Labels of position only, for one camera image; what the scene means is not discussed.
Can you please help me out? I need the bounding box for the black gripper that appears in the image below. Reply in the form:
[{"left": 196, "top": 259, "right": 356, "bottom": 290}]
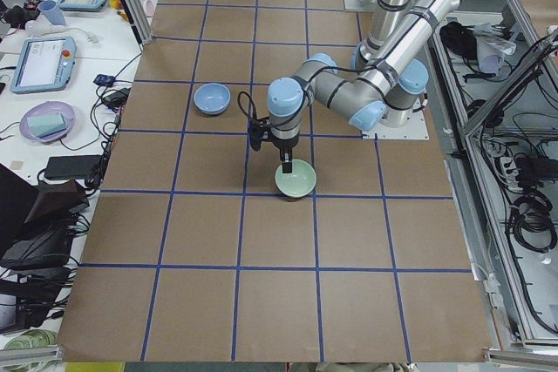
[{"left": 272, "top": 136, "right": 299, "bottom": 173}]

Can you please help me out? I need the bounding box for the green bowl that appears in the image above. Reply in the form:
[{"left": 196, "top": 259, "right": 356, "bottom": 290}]
[{"left": 275, "top": 159, "right": 316, "bottom": 198}]

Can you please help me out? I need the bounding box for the blue bowl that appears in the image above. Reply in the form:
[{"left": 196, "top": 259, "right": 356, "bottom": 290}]
[{"left": 194, "top": 83, "right": 231, "bottom": 116}]

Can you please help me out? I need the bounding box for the small blue device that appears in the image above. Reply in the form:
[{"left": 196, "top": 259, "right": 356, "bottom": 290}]
[{"left": 93, "top": 74, "right": 116, "bottom": 87}]

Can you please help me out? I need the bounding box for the black power brick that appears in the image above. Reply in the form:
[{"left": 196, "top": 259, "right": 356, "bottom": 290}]
[{"left": 44, "top": 154, "right": 101, "bottom": 180}]

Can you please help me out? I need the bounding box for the white power strip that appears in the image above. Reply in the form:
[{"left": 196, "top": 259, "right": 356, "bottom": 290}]
[{"left": 496, "top": 155, "right": 521, "bottom": 193}]

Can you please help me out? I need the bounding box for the purple plate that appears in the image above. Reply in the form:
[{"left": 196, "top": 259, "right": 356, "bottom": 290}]
[{"left": 19, "top": 101, "right": 75, "bottom": 143}]

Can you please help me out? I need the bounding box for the green sponge block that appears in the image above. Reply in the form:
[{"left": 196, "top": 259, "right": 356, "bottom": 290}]
[{"left": 27, "top": 112, "right": 66, "bottom": 138}]

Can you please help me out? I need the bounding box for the near teach pendant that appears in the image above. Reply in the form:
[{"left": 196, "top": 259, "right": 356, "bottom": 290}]
[{"left": 10, "top": 37, "right": 77, "bottom": 94}]

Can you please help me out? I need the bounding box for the blue plastic cup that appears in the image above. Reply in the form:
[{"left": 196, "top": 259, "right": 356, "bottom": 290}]
[{"left": 37, "top": 0, "right": 66, "bottom": 26}]

